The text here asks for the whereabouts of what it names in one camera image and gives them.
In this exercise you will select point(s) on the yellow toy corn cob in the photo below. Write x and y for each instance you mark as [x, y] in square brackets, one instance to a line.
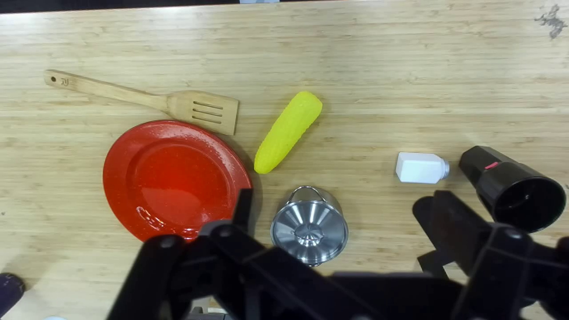
[287, 130]

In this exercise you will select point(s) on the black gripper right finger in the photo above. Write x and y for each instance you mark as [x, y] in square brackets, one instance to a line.
[506, 267]

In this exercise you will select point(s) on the dark blue water bottle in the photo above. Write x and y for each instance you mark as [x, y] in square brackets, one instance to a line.
[11, 290]

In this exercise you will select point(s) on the small white block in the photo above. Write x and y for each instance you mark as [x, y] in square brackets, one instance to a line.
[420, 167]

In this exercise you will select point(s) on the wooden slotted spatula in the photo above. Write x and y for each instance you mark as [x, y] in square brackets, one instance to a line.
[205, 108]

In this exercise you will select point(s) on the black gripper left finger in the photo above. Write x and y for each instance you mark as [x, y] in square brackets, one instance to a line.
[248, 279]

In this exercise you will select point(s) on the shiny steel pot lid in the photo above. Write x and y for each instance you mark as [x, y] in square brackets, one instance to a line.
[310, 226]

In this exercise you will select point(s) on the black plastic cup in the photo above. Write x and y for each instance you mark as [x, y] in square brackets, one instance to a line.
[511, 190]

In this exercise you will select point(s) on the red round plate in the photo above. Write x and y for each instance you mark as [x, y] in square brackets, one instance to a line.
[171, 178]

